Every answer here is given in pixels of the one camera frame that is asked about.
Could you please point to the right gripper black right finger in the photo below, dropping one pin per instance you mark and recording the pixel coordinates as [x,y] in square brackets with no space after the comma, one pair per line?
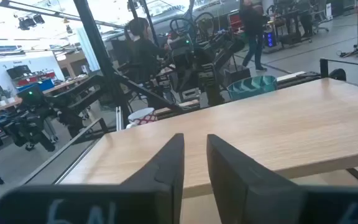
[244,193]

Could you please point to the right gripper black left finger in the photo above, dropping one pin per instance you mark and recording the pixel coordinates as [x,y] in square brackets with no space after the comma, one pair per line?
[154,199]

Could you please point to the green glass tumbler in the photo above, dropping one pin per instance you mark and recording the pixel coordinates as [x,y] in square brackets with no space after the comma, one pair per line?
[252,87]

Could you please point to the white mug with red pattern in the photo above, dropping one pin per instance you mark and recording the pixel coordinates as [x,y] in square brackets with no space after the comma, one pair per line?
[143,117]

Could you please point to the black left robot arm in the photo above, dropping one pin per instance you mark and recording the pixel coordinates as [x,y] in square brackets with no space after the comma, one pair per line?
[183,56]

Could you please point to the background black robot arm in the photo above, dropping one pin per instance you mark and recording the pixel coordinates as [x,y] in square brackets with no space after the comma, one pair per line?
[36,121]

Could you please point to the person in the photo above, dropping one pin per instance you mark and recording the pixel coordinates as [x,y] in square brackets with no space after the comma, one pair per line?
[143,53]
[253,28]

